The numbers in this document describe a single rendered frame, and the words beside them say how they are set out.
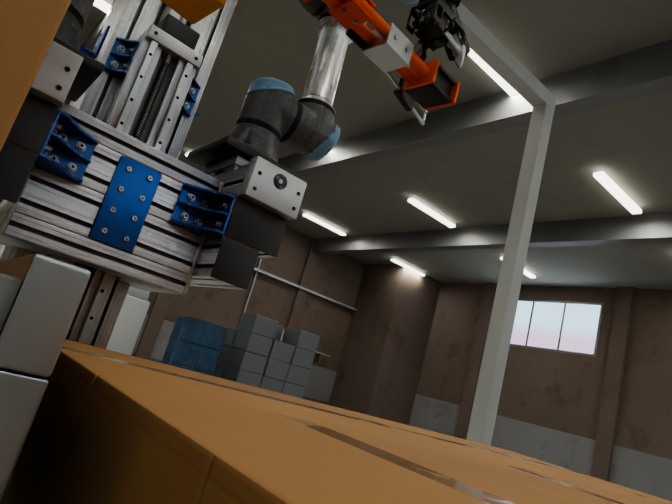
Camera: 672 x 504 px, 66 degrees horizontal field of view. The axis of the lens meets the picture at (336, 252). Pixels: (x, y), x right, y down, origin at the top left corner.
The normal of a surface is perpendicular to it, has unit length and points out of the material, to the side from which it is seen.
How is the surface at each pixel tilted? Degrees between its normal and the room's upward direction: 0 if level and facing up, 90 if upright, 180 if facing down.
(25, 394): 90
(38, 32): 90
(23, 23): 90
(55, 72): 90
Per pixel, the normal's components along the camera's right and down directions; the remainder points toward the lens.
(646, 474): -0.74, -0.36
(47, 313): 0.60, -0.04
